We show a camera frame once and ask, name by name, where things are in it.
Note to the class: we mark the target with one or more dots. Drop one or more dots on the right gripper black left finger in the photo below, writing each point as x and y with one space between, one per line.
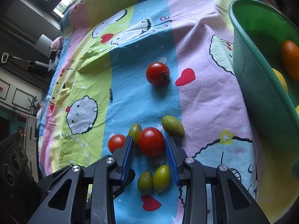
86 194

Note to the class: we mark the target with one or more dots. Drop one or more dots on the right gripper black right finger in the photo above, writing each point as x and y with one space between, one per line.
218 184

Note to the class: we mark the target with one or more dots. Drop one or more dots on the large red tomato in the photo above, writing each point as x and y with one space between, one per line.
151 142

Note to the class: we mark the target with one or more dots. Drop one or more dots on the red cherry tomato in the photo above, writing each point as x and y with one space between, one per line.
158 74

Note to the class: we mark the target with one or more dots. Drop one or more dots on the yellow lemon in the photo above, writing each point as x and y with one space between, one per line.
281 79

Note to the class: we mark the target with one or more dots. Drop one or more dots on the orange fruit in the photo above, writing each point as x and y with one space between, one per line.
289 56

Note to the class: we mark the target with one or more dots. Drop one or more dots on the yellow-green lemon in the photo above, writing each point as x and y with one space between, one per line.
297 109

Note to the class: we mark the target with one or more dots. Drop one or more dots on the light green olive lower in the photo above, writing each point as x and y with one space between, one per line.
161 178

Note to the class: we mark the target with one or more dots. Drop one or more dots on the dark green olive lower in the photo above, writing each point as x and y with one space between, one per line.
144 183

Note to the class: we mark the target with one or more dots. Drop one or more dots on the small red tomato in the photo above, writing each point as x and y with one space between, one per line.
115 142

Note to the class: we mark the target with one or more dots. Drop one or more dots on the green olive upper right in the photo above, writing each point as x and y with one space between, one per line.
173 126

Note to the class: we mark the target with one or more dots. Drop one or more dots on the green olive behind finger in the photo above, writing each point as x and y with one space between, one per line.
134 132

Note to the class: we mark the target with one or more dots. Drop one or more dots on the colourful cartoon bed sheet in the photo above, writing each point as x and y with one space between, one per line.
100 88

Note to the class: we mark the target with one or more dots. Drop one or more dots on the green plastic bowl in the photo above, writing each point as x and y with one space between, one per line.
259 31

